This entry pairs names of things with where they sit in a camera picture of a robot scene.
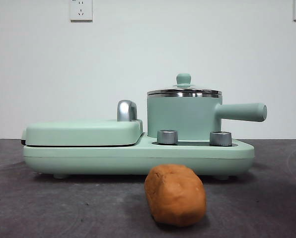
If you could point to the glass lid with green knob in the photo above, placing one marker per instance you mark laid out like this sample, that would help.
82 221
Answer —
184 79

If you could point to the brown potato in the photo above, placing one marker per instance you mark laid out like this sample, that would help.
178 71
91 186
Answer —
175 196

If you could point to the silver control knob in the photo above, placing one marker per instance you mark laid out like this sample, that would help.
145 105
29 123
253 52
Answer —
167 137
220 138

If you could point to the mint green breakfast machine base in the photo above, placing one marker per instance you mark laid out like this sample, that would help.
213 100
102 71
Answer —
113 158

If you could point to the mint green griddle cover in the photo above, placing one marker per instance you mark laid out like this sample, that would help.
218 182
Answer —
76 131

